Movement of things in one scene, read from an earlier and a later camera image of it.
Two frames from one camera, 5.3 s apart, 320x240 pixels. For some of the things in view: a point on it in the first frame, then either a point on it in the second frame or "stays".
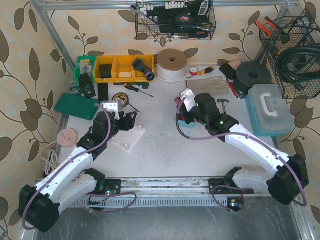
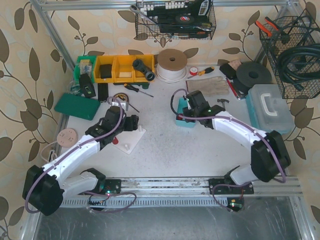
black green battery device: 86,86 stays
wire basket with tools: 174,19 stays
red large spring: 176,100 to 115,140
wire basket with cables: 292,45 stays
